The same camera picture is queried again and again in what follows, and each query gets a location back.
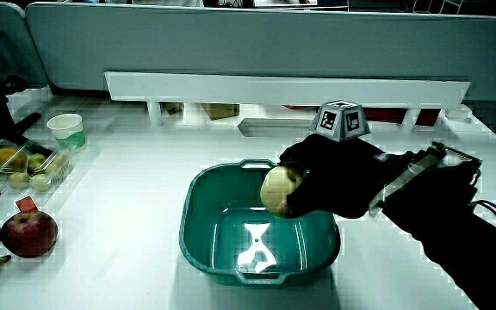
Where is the person's right hand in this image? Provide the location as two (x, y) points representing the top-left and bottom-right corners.
(276, 99), (389, 220)

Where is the yellow pear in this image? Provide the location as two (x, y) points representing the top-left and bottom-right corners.
(259, 165), (305, 217)

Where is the teal plastic basin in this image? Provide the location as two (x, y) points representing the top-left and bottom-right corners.
(178, 158), (342, 287)

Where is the person's right forearm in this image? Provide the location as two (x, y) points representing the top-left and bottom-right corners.
(368, 140), (496, 310)

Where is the red box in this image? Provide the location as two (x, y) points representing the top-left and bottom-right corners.
(362, 107), (442, 127)

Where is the white desk shelf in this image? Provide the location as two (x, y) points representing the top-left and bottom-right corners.
(103, 71), (471, 128)

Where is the brown cardboard box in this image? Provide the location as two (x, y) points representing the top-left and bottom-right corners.
(200, 102), (241, 121)

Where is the large grey partition panel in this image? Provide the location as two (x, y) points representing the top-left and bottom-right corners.
(24, 2), (496, 102)

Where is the white green paper cup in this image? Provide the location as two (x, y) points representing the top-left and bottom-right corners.
(46, 113), (87, 152)

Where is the clear plastic fruit container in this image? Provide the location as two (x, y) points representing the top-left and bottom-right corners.
(0, 139), (77, 195)

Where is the small green fruit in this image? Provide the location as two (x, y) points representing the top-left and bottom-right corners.
(27, 152), (47, 171)
(28, 172), (53, 193)
(7, 171), (31, 191)
(45, 154), (69, 176)

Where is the red tag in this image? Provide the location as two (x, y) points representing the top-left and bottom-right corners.
(15, 195), (39, 214)

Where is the red apple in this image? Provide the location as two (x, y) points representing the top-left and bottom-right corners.
(0, 209), (59, 259)

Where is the orange fruit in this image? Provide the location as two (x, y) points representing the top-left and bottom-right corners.
(0, 146), (28, 174)

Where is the small grey partition panel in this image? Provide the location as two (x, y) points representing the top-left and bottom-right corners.
(0, 2), (49, 85)

